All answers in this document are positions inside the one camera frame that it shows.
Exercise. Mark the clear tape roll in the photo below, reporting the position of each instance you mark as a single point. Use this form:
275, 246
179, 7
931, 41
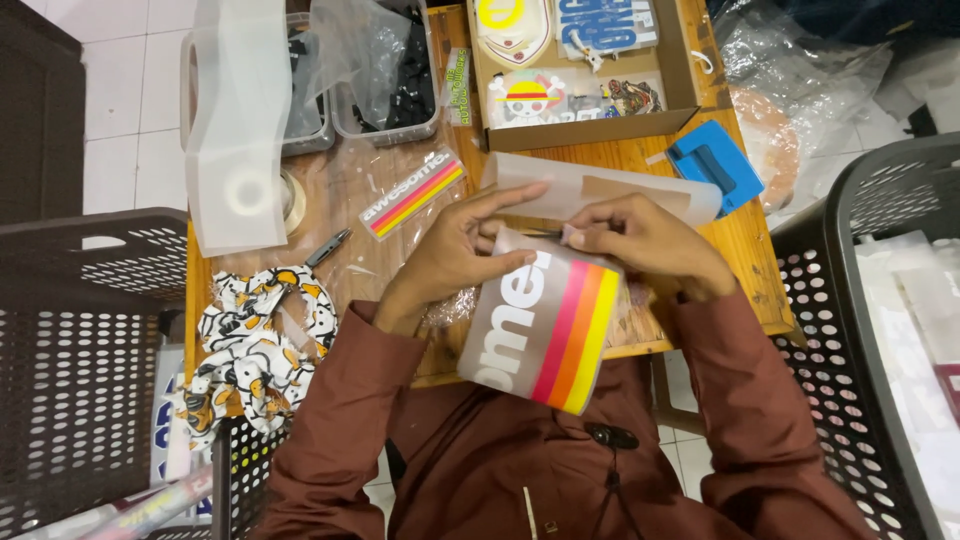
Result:
294, 202

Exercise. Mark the clear plastic bag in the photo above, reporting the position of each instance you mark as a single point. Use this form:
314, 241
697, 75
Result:
360, 52

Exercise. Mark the colourful cartoon figure sticker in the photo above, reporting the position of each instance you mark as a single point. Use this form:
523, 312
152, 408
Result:
634, 96

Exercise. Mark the white sticker with blue letters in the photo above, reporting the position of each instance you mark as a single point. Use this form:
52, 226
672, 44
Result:
169, 435

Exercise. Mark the large grey striped sticker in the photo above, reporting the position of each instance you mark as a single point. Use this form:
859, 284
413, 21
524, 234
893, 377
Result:
544, 337

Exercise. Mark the skull with straw hat sticker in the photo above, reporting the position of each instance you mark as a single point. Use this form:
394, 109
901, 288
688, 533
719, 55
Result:
529, 101

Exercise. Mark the clear plastic sleeve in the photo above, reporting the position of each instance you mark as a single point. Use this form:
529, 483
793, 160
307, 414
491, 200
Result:
600, 184

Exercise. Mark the white patterned cloth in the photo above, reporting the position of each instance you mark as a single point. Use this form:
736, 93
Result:
255, 352

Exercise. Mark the clear plastic sheets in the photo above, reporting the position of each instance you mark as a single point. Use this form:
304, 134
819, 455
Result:
345, 187

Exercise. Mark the small striped sticker in sleeve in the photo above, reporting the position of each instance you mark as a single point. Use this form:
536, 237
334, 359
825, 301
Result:
412, 193

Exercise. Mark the cardboard box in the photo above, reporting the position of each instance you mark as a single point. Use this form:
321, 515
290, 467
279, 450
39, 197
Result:
600, 127

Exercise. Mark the translucent white plastic strip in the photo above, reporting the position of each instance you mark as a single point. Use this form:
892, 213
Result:
232, 112

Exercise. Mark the rolled pink printed sheets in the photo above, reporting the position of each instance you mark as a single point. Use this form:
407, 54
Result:
127, 514

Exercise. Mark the dark brown cabinet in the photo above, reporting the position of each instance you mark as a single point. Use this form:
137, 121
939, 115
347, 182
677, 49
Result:
37, 112

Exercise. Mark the blue lettering sticker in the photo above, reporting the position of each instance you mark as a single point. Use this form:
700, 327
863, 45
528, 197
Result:
607, 26

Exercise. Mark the orange round object in plastic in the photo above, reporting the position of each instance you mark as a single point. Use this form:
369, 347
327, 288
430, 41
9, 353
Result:
769, 142

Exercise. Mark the person's right hand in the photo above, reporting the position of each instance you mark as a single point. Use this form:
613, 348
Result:
660, 247

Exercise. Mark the grey plastic container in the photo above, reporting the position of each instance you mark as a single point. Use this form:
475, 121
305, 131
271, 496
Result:
307, 120

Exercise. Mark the heap of clear plastic bags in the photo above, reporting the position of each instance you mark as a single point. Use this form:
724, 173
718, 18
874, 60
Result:
825, 67

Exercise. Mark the clear container with black parts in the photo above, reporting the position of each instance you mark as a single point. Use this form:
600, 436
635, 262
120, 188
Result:
405, 112

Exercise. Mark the person's left hand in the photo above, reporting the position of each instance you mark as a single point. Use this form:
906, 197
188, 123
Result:
439, 259

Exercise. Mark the yellow and white shield sticker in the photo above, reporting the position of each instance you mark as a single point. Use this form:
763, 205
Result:
514, 30

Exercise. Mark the brown shirt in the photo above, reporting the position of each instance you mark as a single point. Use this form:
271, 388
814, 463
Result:
525, 480

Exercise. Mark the black perforated basket with packets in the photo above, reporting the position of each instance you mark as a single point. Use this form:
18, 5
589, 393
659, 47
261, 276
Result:
862, 375

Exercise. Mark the blue hole punch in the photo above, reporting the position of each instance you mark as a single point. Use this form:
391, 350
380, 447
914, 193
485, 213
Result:
712, 165

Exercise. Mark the black clip microphone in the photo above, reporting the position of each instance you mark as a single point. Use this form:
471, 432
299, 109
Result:
611, 436

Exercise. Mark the green lettering sticker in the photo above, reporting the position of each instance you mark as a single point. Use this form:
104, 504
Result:
457, 86

